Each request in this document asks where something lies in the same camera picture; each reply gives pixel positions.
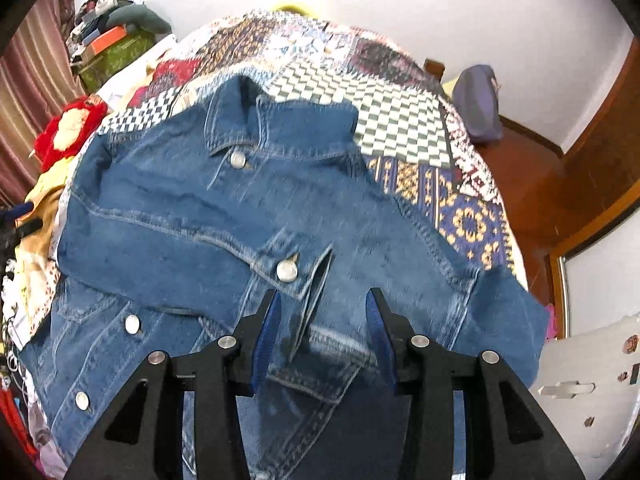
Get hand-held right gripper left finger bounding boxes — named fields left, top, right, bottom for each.
left=64, top=287, right=283, bottom=480

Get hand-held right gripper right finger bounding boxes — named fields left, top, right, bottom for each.
left=365, top=287, right=586, bottom=480

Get blue denim jacket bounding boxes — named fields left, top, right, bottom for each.
left=20, top=77, right=551, bottom=480

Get patchwork printed blanket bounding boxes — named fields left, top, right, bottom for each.
left=95, top=7, right=531, bottom=291

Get purple bag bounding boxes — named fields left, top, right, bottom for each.
left=452, top=64, right=505, bottom=143

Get yellow cloth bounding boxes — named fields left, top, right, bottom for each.
left=15, top=155, right=86, bottom=321

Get red crochet cloth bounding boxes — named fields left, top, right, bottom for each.
left=35, top=96, right=108, bottom=171

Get wooden door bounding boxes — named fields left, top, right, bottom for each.
left=547, top=35, right=640, bottom=341

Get green patterned box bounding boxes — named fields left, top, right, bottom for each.
left=77, top=30, right=156, bottom=93

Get orange box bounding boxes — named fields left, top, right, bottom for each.
left=87, top=26, right=127, bottom=56

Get striped maroon curtain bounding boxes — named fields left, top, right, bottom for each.
left=0, top=0, right=88, bottom=206

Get pile of assorted clutter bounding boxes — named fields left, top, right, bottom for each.
left=70, top=0, right=136, bottom=61

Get white board with handle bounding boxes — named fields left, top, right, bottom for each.
left=530, top=310, right=640, bottom=476

